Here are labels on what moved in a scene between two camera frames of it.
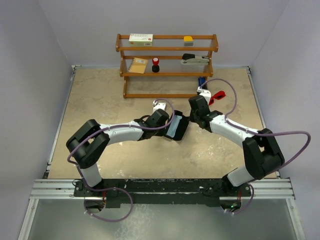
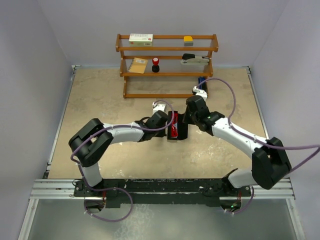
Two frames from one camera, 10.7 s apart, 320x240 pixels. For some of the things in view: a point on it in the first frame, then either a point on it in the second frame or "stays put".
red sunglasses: [218, 95] to [174, 126]
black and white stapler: [190, 59] stays put
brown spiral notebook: [137, 65] stays put
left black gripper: [161, 133] stays put
